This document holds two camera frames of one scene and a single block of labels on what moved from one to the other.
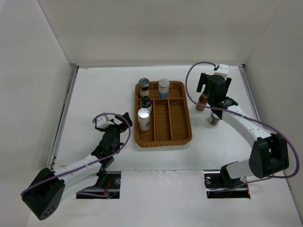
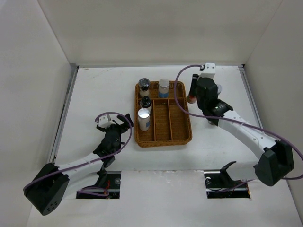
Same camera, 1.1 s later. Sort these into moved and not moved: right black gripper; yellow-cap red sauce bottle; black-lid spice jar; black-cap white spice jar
Moved: yellow-cap red sauce bottle; right black gripper
Not moved: black-lid spice jar; black-cap white spice jar
